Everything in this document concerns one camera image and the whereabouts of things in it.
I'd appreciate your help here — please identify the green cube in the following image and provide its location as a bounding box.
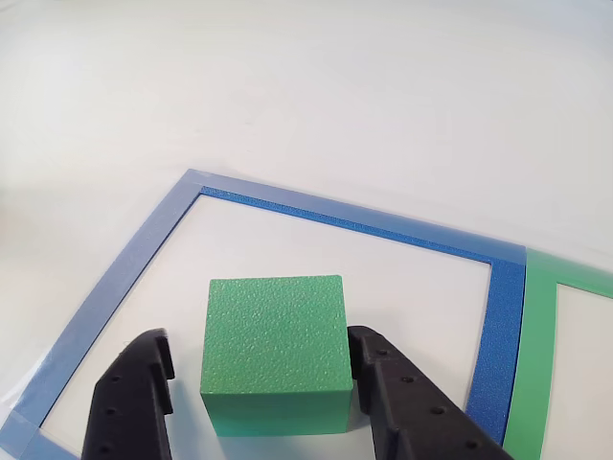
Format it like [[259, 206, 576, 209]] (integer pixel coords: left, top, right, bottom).
[[198, 274, 354, 438]]

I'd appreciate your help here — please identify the blue square frame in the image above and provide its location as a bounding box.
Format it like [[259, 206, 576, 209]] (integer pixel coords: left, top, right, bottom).
[[0, 168, 528, 460]]

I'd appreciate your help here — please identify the green square frame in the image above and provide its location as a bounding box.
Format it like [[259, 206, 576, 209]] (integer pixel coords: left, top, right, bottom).
[[502, 246, 613, 460]]

